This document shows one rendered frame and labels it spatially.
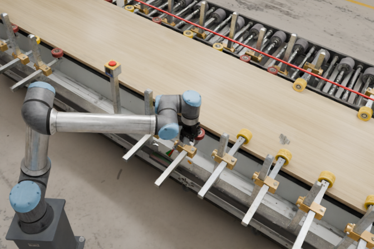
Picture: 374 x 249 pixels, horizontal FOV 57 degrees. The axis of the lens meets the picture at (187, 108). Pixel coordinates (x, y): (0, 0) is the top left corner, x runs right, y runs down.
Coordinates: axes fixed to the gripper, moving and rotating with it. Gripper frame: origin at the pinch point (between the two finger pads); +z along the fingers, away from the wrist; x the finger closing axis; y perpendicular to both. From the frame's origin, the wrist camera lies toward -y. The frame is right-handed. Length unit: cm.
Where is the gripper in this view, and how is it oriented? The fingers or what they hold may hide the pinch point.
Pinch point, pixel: (183, 142)
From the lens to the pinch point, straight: 190.7
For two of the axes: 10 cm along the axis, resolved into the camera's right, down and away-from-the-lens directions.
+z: -0.7, 7.0, 7.2
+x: 5.5, -5.7, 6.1
